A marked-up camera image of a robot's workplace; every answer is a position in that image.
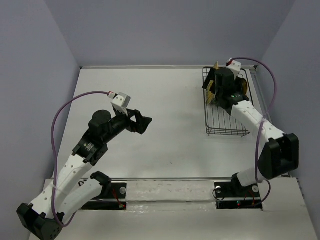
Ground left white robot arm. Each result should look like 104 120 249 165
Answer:
17 109 153 240

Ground yellow bamboo woven plate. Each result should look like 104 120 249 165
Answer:
205 61 219 104

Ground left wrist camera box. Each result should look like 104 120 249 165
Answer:
111 92 131 116

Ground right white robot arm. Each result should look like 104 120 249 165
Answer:
202 66 299 199

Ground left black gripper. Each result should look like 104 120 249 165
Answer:
103 107 152 144

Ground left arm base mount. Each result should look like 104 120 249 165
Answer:
81 182 127 211

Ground amber patterned small plate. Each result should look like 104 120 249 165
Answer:
239 78 249 96

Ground black wire dish rack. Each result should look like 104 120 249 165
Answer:
202 66 254 137

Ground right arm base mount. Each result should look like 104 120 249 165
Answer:
212 181 263 210

